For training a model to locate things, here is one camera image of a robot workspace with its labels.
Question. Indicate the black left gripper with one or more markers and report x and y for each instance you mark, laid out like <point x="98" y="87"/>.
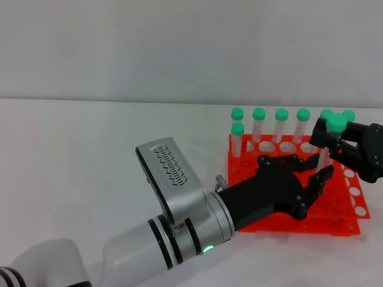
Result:
<point x="263" y="194"/>

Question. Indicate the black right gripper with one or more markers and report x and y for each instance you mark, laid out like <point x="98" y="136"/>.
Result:
<point x="372" y="155"/>

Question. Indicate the test tube with printed scale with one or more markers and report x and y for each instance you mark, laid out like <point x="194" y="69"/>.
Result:
<point x="335" y="122"/>

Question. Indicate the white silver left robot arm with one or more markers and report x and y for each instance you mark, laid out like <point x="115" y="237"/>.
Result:
<point x="134" y="248"/>

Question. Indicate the clear test tube green cap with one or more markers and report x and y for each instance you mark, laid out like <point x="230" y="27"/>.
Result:
<point x="303" y="114"/>
<point x="281" y="114"/>
<point x="259" y="113"/>
<point x="350" y="115"/>
<point x="238" y="128"/>
<point x="324" y="113"/>
<point x="237" y="113"/>

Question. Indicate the orange test tube rack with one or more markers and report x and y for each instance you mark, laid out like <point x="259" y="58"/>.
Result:
<point x="332" y="209"/>

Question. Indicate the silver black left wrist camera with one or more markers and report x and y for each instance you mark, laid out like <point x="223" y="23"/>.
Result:
<point x="173" y="179"/>

